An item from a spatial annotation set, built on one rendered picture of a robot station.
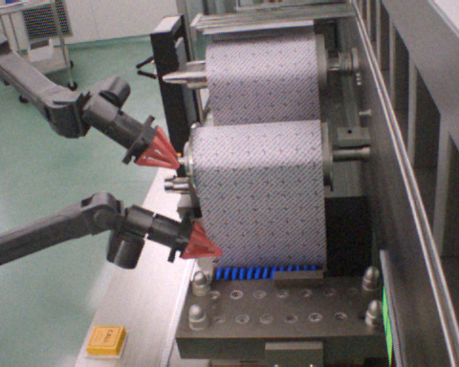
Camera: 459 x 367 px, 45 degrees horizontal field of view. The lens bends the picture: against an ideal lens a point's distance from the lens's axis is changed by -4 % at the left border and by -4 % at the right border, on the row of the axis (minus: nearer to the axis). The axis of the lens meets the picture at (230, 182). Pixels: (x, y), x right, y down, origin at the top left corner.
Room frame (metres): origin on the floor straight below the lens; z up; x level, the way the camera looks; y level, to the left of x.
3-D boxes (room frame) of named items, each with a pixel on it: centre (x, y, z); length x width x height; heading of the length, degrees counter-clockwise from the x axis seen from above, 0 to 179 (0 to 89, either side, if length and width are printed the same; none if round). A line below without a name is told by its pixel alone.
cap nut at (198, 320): (0.77, 0.09, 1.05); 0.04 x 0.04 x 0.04
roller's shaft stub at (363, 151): (0.94, -0.23, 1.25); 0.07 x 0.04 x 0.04; 79
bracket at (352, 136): (0.94, -0.24, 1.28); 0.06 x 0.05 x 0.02; 79
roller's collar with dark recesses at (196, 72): (1.24, 0.03, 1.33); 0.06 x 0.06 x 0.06; 79
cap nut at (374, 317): (0.71, -0.22, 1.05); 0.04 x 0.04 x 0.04
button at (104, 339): (0.88, 0.31, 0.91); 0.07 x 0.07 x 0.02; 79
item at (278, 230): (0.91, -0.05, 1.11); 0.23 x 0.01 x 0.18; 79
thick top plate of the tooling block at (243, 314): (0.78, -0.07, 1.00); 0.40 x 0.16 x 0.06; 79
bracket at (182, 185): (1.03, 0.09, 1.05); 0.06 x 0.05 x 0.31; 79
